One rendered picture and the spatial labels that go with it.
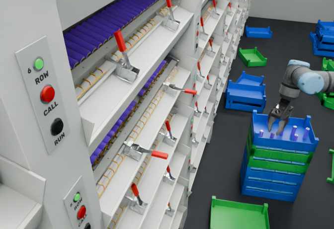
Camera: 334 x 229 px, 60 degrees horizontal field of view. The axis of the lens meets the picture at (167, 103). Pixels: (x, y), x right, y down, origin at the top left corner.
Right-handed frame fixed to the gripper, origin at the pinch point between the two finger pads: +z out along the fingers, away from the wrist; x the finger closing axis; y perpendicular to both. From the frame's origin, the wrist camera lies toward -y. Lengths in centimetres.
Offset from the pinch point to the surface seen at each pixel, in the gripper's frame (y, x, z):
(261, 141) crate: -4.3, 2.9, 5.8
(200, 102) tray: -15.5, 35.7, -5.3
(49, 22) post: -124, -5, -55
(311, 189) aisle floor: 35, -24, 39
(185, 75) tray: -62, 18, -33
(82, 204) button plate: -120, -6, -30
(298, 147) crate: 4.6, -12.7, 4.0
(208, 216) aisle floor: -19, 13, 54
